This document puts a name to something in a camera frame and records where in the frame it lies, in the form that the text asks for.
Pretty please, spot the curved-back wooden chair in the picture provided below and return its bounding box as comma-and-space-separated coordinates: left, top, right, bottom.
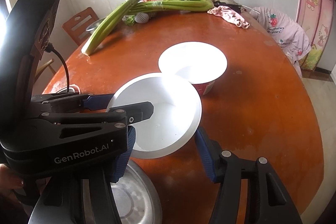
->
34, 59, 56, 83

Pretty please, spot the person's left hand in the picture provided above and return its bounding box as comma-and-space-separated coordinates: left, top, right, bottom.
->
0, 164, 24, 198

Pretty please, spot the large steel basin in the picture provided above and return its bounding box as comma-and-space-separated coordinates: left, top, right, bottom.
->
85, 18, 105, 34

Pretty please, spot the brown slatted wooden chair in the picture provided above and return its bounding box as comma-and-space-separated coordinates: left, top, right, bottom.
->
62, 7, 98, 46

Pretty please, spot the steel bowl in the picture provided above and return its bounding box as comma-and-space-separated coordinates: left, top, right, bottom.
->
111, 160, 162, 224

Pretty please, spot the Hello Kitty wall hanging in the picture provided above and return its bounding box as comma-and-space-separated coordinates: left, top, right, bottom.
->
297, 0, 334, 71

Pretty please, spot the front celery bunch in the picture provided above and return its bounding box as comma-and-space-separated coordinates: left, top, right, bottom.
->
81, 0, 140, 56

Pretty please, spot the celery bunch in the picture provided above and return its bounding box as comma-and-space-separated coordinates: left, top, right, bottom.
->
81, 0, 140, 56
126, 0, 214, 15

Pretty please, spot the instant noodle bowl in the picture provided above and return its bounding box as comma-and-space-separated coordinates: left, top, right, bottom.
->
158, 42, 228, 96
108, 73, 202, 159

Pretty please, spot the pink crumpled cloth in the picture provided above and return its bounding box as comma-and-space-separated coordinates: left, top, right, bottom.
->
207, 5, 250, 29

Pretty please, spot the rear celery bunch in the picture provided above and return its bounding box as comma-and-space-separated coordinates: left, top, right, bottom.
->
126, 0, 214, 15

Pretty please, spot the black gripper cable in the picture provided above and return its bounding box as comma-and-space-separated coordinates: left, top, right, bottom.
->
44, 43, 71, 94

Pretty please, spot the white foam-net fruit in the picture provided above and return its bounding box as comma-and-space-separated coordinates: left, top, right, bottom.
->
134, 12, 150, 24

